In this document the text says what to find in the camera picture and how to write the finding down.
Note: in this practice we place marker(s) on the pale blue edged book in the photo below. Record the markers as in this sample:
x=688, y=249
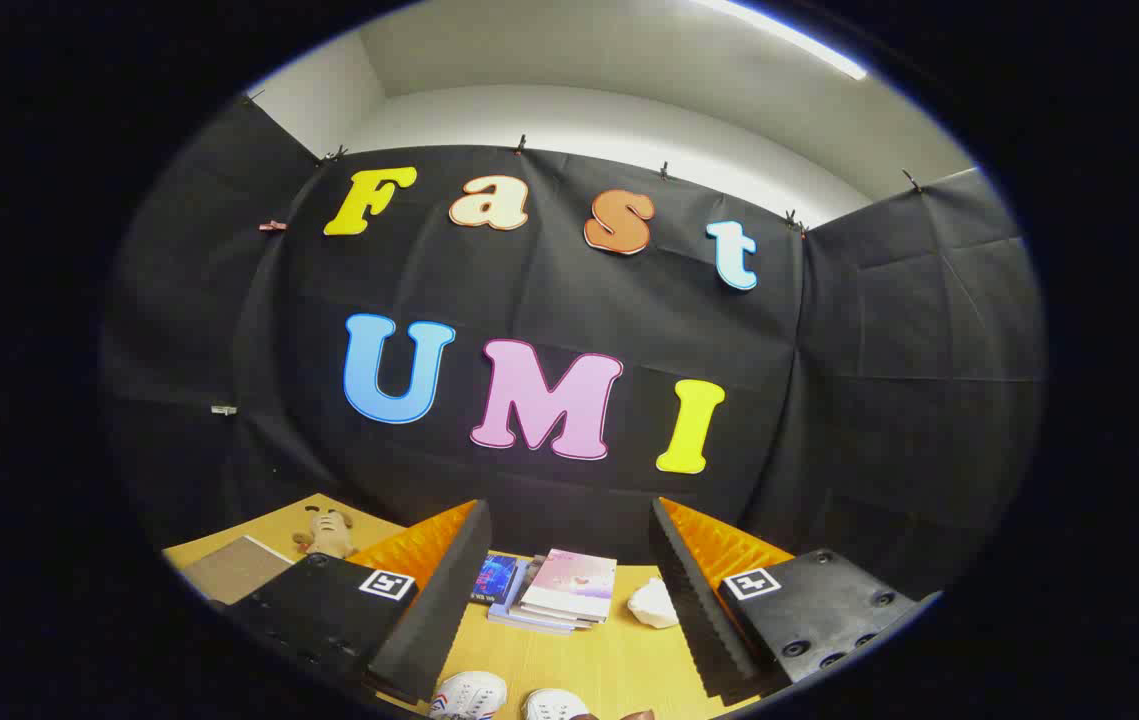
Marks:
x=504, y=612

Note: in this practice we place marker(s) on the white paperback book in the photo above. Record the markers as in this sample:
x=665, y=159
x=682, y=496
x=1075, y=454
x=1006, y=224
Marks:
x=532, y=572

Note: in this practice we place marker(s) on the white canvas shoe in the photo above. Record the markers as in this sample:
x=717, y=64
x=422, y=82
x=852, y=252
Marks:
x=474, y=693
x=551, y=705

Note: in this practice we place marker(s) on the white plush toy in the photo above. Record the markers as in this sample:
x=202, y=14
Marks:
x=651, y=605

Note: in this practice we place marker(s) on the dark blue book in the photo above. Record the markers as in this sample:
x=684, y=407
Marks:
x=494, y=578

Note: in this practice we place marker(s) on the pink cover book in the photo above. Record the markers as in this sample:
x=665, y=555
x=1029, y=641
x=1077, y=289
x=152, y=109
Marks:
x=569, y=582

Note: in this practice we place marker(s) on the row of black clips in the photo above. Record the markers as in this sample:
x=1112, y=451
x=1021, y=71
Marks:
x=521, y=144

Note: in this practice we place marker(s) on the brown fabric storage box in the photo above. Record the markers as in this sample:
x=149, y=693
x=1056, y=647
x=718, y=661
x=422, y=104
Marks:
x=234, y=570

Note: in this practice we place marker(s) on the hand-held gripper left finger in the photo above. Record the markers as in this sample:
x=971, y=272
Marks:
x=449, y=590

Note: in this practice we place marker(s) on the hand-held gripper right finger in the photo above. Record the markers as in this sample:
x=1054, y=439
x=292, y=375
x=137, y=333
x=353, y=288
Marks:
x=689, y=590

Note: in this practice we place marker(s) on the tan plush dog toy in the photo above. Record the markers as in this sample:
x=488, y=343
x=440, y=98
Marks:
x=329, y=535

